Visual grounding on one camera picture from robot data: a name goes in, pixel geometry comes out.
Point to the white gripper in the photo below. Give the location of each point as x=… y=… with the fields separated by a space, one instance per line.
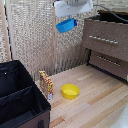
x=73 y=9

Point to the blue bowl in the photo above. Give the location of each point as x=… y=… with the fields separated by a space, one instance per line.
x=65 y=26

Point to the brown cabinet drawer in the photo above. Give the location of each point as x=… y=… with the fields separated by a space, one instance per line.
x=103 y=30
x=106 y=68

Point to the yellow bowl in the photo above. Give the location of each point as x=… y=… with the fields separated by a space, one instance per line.
x=70 y=91

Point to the beige wicker folding screen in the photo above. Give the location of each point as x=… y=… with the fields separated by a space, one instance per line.
x=26 y=33

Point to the colourful snack box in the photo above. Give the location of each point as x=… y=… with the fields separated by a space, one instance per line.
x=46 y=85

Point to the black fabric storage box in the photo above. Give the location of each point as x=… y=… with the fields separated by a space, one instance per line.
x=20 y=100

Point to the brown drawer cabinet black frame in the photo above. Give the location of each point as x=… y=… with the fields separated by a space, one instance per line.
x=91 y=56

